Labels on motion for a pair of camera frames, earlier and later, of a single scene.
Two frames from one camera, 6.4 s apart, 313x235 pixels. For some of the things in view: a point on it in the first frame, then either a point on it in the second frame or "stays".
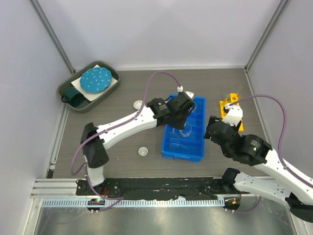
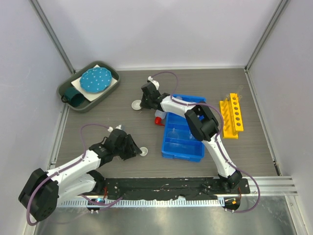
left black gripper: (181, 125) → (132, 146)
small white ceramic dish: (137, 104) stays
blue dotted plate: (96, 80) stays
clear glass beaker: (187, 130) → (190, 137)
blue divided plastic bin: (188, 144) stays
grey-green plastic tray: (62, 89) stays
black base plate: (204, 187) stays
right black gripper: (236, 128) → (143, 105)
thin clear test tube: (240, 88) stays
